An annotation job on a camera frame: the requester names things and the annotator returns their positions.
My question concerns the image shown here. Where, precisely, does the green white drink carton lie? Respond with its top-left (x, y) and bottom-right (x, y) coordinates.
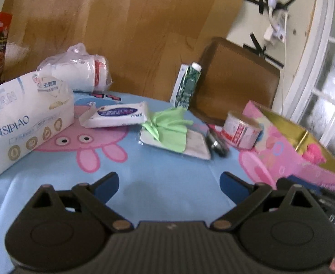
top-left (170, 62), bottom-right (202, 110)

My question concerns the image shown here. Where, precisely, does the white window frame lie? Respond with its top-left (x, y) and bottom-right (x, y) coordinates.
top-left (282, 0), bottom-right (335, 183)

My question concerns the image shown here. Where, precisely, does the clear plastic packet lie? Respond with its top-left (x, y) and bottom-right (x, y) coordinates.
top-left (139, 127), bottom-right (212, 160)

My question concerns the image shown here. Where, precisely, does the red white tape roll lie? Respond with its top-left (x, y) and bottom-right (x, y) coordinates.
top-left (222, 110), bottom-right (263, 150)

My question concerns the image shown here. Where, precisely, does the white cable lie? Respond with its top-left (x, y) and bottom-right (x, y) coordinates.
top-left (281, 6), bottom-right (290, 115)

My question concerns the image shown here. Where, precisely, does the green cloth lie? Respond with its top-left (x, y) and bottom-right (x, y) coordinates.
top-left (141, 107), bottom-right (194, 153)

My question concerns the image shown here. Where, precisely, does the bag of white cups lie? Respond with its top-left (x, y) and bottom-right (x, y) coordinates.
top-left (36, 43), bottom-right (112, 93)

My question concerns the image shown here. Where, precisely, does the large white tissue pack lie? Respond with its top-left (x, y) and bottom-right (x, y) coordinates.
top-left (0, 71), bottom-right (75, 180)

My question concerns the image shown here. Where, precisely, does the pink fluffy cloth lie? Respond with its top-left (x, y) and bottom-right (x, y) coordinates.
top-left (301, 144), bottom-right (326, 164)

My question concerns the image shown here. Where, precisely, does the cartoon pig printed tablecloth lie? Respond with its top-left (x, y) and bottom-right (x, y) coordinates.
top-left (0, 90), bottom-right (335, 274)

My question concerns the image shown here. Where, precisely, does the black tape cross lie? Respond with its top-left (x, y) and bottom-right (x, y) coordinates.
top-left (249, 33), bottom-right (285, 69)

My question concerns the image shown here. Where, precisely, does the pink cardboard box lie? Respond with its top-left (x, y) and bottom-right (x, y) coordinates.
top-left (242, 100), bottom-right (335, 196)

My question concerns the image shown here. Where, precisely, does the white power adapter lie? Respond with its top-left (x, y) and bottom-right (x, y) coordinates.
top-left (263, 17), bottom-right (288, 44)

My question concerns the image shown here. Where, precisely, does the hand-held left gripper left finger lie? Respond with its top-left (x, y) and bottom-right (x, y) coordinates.
top-left (30, 172), bottom-right (134, 232)

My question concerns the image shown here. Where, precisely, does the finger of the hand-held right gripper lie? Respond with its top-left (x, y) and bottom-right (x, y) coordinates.
top-left (276, 177), bottom-right (326, 197)

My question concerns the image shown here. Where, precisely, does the small white tissue pack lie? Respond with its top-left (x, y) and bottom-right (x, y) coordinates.
top-left (78, 101), bottom-right (149, 128)

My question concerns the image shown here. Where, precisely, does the brown woven chair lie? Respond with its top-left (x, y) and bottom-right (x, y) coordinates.
top-left (189, 37), bottom-right (281, 126)

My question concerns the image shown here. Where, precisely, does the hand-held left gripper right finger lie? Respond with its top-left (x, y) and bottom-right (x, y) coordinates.
top-left (212, 171), bottom-right (316, 232)

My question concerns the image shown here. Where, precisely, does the dark silver object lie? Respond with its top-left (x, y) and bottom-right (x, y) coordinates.
top-left (206, 126), bottom-right (230, 157)

